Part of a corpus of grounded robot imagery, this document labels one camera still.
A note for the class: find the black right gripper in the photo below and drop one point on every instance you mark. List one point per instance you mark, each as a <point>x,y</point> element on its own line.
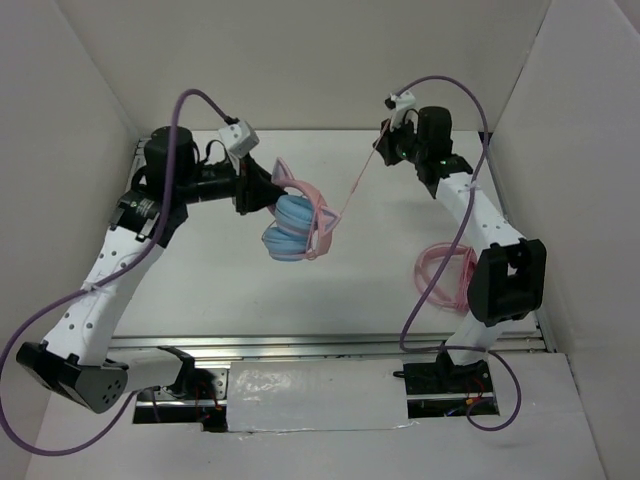
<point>385,147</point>

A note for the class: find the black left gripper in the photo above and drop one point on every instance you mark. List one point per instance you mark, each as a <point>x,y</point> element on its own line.
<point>254,189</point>

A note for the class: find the pink and blue cat headphones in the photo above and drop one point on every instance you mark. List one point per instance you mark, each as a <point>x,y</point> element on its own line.
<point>303,223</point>

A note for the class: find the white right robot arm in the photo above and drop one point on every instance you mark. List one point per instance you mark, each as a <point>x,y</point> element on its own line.
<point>507,282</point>

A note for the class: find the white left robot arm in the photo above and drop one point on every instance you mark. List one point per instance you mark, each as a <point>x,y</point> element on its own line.
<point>72,359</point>

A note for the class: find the silver tape patch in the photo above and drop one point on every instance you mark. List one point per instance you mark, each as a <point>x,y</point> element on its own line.
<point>320,395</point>

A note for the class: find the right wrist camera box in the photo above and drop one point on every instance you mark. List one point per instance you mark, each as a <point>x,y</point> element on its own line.
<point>400,102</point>

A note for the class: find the aluminium rail at table edge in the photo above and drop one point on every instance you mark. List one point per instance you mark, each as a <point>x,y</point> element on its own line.
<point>539,314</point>

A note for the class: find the aluminium front rail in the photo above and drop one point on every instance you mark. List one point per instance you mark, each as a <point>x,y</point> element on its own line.
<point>267,348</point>

